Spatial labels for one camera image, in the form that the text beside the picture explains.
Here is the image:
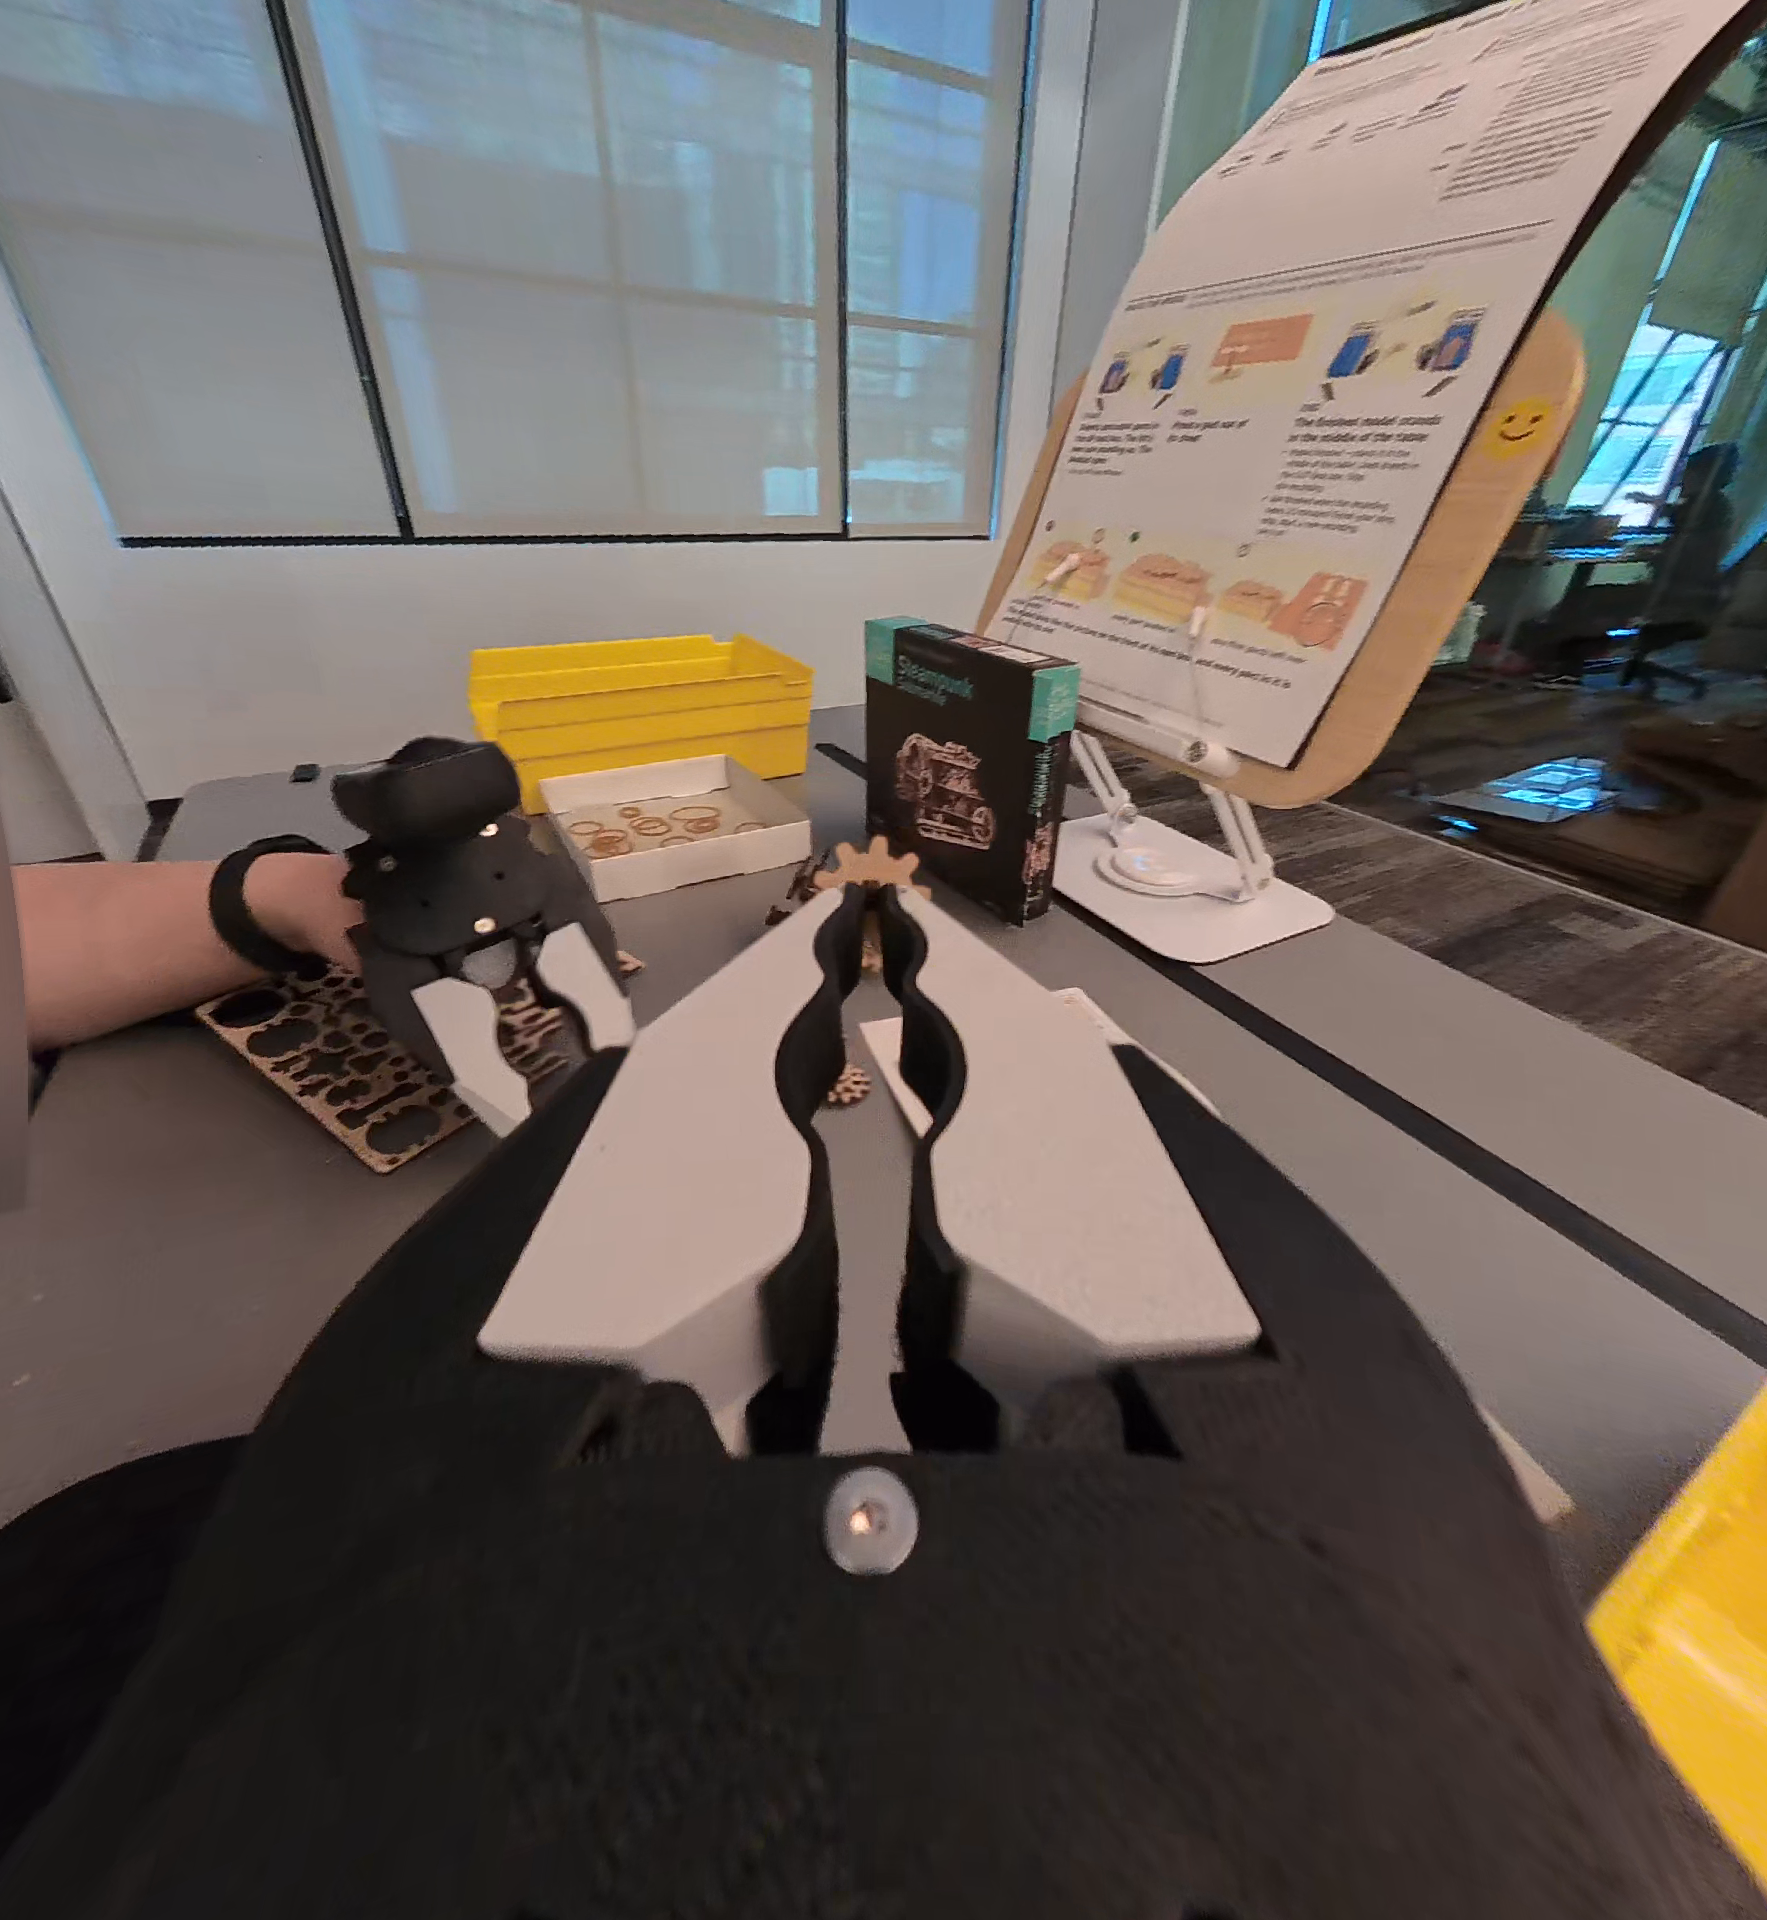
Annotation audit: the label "partly built wooden model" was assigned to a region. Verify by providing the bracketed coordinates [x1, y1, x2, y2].
[765, 865, 885, 973]

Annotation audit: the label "yellow stacked storage bins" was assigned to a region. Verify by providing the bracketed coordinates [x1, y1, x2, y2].
[468, 630, 817, 814]
[1590, 1288, 1767, 1920]

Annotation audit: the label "black wristband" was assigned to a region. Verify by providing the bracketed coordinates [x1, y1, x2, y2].
[208, 836, 345, 973]

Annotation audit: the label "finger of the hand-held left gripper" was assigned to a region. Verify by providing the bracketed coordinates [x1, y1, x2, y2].
[537, 923, 641, 1055]
[410, 971, 537, 1136]

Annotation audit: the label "bunch of tan rubber bands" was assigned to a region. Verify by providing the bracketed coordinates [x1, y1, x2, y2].
[570, 802, 769, 857]

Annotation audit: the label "small wooden gear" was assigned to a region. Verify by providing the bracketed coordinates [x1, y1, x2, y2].
[817, 836, 928, 903]

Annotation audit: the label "white cardboard tray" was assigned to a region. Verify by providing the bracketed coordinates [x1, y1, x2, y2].
[540, 752, 813, 903]

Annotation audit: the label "instruction poster board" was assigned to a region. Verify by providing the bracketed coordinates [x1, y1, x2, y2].
[973, 0, 1767, 814]

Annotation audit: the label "black mesh wrist pad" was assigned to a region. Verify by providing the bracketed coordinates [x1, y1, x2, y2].
[0, 1431, 260, 1920]

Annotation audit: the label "person's left forearm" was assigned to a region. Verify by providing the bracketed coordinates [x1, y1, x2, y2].
[17, 857, 247, 1052]

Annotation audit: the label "window with white blinds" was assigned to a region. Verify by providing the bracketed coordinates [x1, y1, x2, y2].
[0, 0, 1038, 547]

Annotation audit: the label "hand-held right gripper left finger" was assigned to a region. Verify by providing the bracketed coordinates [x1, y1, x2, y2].
[481, 891, 885, 1454]

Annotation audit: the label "person's left hand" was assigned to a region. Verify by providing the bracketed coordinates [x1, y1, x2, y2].
[260, 853, 367, 964]

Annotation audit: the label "black model kit box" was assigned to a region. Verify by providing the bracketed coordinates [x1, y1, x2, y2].
[865, 615, 1088, 923]

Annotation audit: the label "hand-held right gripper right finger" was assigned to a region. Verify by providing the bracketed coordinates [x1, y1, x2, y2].
[890, 884, 1262, 1454]

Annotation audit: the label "white document stand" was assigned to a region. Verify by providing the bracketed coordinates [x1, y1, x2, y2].
[1051, 719, 1337, 964]

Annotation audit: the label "laser-cut wooden parts sheet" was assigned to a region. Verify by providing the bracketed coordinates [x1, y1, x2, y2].
[199, 948, 645, 1177]

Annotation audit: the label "open instruction booklet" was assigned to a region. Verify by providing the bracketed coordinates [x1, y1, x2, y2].
[860, 983, 1576, 1519]

